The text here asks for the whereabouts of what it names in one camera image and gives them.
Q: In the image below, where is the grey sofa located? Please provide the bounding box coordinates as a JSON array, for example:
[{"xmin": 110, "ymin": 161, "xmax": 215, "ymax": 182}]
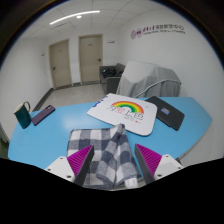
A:
[{"xmin": 98, "ymin": 63, "xmax": 127, "ymax": 95}]

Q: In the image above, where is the grey cloth-covered furniture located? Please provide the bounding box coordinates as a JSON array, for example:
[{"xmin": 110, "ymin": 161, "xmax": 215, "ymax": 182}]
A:
[{"xmin": 115, "ymin": 60, "xmax": 182, "ymax": 99}]

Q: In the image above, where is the dark green mug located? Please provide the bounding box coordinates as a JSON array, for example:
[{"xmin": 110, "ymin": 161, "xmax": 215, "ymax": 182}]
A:
[{"xmin": 13, "ymin": 101, "xmax": 32, "ymax": 130}]

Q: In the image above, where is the wall sign lettering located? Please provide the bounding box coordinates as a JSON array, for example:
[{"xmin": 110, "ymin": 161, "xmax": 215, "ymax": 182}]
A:
[{"xmin": 130, "ymin": 23, "xmax": 186, "ymax": 40}]

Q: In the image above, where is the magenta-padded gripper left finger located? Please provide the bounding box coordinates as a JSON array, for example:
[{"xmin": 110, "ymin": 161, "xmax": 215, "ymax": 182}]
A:
[{"xmin": 44, "ymin": 144, "xmax": 96, "ymax": 187}]

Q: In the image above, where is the blue white checked towel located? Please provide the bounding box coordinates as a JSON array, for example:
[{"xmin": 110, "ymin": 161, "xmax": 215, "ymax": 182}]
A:
[{"xmin": 66, "ymin": 123, "xmax": 143, "ymax": 191}]

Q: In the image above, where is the black bag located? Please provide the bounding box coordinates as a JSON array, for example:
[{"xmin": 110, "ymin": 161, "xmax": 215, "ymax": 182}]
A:
[{"xmin": 102, "ymin": 67, "xmax": 117, "ymax": 78}]

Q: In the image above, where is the beige door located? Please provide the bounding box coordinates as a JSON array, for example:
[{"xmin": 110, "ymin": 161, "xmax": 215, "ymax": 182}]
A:
[
  {"xmin": 48, "ymin": 39, "xmax": 73, "ymax": 90},
  {"xmin": 78, "ymin": 34, "xmax": 104, "ymax": 84}
]

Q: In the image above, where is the purple smartphone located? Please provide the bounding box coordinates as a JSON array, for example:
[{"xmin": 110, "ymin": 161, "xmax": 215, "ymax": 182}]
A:
[{"xmin": 31, "ymin": 104, "xmax": 56, "ymax": 127}]

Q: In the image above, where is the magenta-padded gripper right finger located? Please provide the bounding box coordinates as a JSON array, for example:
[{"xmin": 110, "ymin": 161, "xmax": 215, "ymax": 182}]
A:
[{"xmin": 133, "ymin": 143, "xmax": 185, "ymax": 185}]

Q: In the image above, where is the white rainbow-print mouse pad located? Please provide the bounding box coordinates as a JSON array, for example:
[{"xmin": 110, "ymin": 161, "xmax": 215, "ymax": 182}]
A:
[{"xmin": 86, "ymin": 93, "xmax": 158, "ymax": 137}]

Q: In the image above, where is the long ceiling light strip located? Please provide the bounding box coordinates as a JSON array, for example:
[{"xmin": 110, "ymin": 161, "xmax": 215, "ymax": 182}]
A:
[{"xmin": 49, "ymin": 10, "xmax": 101, "ymax": 26}]

